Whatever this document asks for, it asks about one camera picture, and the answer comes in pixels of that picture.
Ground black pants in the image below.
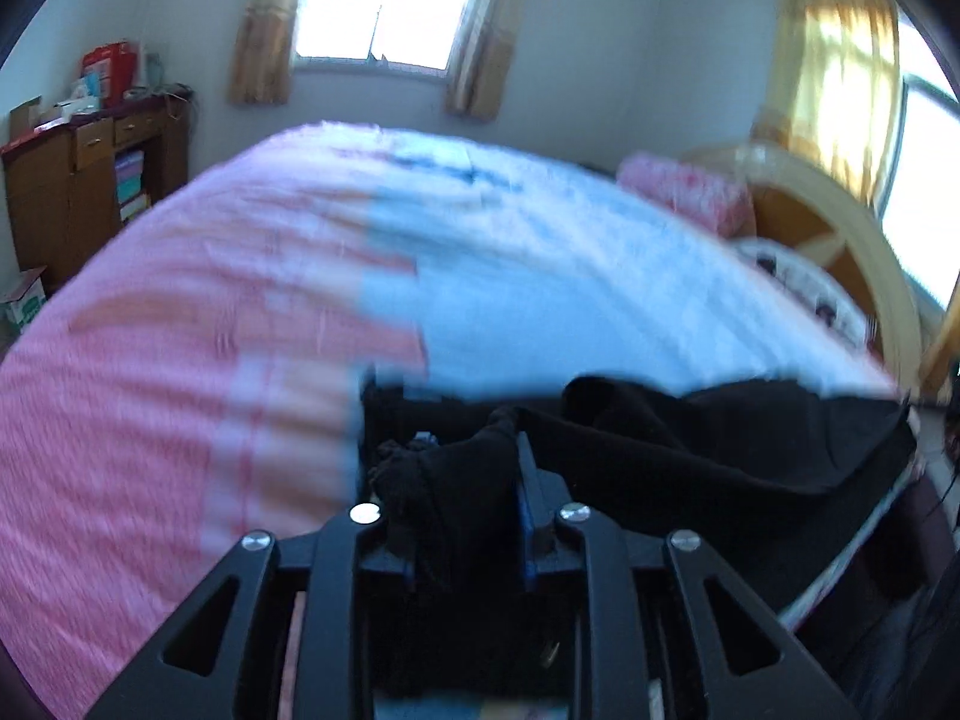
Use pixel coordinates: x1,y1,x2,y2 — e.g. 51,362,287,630
359,372,921,699

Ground blue pink bed sheet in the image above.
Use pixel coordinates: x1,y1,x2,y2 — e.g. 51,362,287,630
2,124,895,718

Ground white patterned pillow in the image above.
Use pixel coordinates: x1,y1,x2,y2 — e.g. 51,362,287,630
732,238,874,351

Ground cardboard box on floor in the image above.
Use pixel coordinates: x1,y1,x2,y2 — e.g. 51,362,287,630
2,266,46,338

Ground cream wooden headboard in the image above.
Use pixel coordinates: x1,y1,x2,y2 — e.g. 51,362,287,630
682,142,923,390

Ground headboard window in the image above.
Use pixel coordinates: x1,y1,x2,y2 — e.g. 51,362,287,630
878,15,958,310

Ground brown wooden desk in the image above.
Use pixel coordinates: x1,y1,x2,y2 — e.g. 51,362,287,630
2,86,195,293

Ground cardboard box on desk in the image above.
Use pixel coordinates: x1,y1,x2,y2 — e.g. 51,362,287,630
8,96,59,142

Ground headboard window curtain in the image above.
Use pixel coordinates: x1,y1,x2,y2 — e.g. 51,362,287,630
752,0,901,206

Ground left yellow curtain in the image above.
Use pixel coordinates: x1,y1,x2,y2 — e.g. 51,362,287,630
228,0,299,106

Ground yellow curtain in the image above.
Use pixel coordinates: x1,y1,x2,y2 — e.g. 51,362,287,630
446,0,526,122
228,0,299,106

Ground red gift bag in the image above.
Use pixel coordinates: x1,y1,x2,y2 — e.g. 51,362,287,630
80,41,139,107

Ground right yellow curtain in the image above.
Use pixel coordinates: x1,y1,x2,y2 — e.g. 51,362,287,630
446,0,526,122

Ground side window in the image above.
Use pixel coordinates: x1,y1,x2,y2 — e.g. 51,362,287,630
293,0,472,76

